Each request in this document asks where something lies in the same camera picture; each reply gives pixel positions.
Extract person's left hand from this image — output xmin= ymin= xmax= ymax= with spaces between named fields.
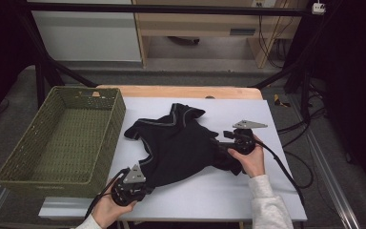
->
xmin=91 ymin=187 xmax=138 ymax=229

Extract black curtain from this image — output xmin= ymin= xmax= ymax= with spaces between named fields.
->
xmin=0 ymin=0 xmax=36 ymax=122
xmin=314 ymin=0 xmax=366 ymax=201

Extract black metal stand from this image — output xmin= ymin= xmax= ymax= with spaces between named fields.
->
xmin=249 ymin=60 xmax=314 ymax=125
xmin=18 ymin=12 xmax=98 ymax=109

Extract right hand-held gripper cable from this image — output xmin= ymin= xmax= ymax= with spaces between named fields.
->
xmin=255 ymin=139 xmax=306 ymax=208

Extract yellow and black object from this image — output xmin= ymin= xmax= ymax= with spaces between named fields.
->
xmin=273 ymin=94 xmax=292 ymax=108

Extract black floor cables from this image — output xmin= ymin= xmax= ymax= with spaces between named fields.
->
xmin=277 ymin=82 xmax=328 ymax=144

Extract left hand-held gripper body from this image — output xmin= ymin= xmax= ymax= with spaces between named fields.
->
xmin=110 ymin=163 xmax=155 ymax=207

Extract wooden table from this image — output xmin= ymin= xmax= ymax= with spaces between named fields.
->
xmin=95 ymin=84 xmax=264 ymax=101

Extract light wooden desk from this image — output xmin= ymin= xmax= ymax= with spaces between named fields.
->
xmin=132 ymin=0 xmax=309 ymax=70

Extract person's right hand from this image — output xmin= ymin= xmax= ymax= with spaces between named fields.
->
xmin=228 ymin=135 xmax=266 ymax=179

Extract small white device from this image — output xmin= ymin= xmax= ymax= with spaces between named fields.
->
xmin=311 ymin=1 xmax=327 ymax=16

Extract hand-held gripper cable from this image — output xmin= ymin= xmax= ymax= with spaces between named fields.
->
xmin=85 ymin=167 xmax=131 ymax=220
xmin=255 ymin=139 xmax=306 ymax=208

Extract black metal frame bar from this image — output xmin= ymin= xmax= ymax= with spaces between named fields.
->
xmin=28 ymin=2 xmax=314 ymax=17

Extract hanging black cables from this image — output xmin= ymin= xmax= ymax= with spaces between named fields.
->
xmin=257 ymin=14 xmax=289 ymax=70

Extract looped black cable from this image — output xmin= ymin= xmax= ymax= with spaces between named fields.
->
xmin=282 ymin=149 xmax=315 ymax=189

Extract left hand-held gripper cable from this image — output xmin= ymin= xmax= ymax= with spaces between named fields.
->
xmin=85 ymin=167 xmax=131 ymax=220

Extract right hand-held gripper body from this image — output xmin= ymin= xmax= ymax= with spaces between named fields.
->
xmin=223 ymin=119 xmax=269 ymax=156

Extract white cabinet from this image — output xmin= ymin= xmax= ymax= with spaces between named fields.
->
xmin=32 ymin=0 xmax=142 ymax=63

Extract navy knit vest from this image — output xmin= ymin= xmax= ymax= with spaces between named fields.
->
xmin=123 ymin=102 xmax=244 ymax=189

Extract green woven basket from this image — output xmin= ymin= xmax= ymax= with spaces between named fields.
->
xmin=0 ymin=85 xmax=127 ymax=198

